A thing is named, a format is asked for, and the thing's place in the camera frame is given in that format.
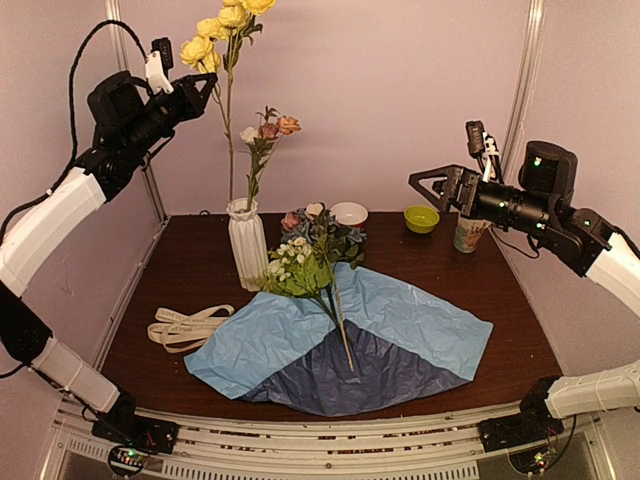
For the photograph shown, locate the right circuit board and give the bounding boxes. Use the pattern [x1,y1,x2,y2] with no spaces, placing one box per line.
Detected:
[508,448,561,477]

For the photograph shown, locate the green plastic bowl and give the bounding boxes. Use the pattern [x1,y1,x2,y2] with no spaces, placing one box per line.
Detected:
[404,205,440,234]

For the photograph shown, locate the pink orange white flower stem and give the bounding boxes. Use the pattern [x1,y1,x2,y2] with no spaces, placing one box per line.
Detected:
[240,106,302,212]

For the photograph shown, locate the white ceramic bowl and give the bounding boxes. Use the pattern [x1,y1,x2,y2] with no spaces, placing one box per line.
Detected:
[330,202,369,228]

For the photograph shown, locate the floral ceramic mug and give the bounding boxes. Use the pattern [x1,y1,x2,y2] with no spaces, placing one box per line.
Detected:
[453,214,491,254]

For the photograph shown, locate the dark blue wrapping paper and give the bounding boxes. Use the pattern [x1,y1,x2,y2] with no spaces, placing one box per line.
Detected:
[241,321,468,417]

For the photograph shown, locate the light blue wrapping paper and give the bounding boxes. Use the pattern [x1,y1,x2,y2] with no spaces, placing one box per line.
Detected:
[184,266,493,399]

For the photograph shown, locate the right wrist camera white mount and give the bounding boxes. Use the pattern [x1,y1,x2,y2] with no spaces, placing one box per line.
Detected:
[465,120,504,184]

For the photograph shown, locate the yellow flower bunch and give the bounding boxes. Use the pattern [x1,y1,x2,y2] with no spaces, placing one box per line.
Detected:
[180,0,277,200]

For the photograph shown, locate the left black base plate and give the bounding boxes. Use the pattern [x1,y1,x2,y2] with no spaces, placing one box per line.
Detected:
[91,416,179,454]

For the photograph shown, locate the white ribbed ceramic vase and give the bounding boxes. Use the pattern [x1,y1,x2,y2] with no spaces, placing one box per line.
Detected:
[227,197,268,292]

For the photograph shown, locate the white green leafy flower bunch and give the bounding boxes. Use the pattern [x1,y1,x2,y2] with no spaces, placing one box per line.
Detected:
[253,236,345,337]

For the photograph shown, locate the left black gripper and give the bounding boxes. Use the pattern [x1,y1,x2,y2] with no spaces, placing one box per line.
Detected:
[124,71,218,153]

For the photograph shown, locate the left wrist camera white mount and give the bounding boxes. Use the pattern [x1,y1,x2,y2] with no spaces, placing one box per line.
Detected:
[145,37,174,94]

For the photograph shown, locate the right aluminium corner post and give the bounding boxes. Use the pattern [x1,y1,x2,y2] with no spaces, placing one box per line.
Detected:
[501,0,547,186]

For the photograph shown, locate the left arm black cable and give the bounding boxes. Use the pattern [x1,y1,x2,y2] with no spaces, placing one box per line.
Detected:
[0,20,151,379]

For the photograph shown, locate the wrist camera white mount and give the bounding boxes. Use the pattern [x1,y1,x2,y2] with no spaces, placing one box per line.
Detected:
[145,37,174,94]
[465,120,504,184]

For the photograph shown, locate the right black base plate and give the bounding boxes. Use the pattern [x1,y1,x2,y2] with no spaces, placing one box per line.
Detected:
[478,413,564,453]

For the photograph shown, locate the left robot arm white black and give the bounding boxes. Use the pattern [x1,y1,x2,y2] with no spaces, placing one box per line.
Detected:
[1,71,217,444]

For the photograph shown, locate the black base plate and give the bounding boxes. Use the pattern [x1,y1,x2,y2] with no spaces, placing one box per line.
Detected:
[91,416,179,454]
[478,413,564,453]

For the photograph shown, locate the blue pink flower bunch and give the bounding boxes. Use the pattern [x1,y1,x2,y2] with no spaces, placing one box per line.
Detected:
[280,203,366,371]

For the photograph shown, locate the left circuit board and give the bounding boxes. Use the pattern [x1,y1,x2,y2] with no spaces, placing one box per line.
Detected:
[107,445,151,478]

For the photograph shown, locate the beige printed ribbon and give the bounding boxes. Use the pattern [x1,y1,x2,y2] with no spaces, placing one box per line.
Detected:
[147,304,235,354]

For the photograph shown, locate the circuit board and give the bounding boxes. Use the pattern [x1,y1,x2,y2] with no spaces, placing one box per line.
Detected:
[107,445,151,478]
[508,448,561,477]

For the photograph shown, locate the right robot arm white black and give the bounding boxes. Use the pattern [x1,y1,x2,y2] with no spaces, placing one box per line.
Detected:
[408,140,639,442]

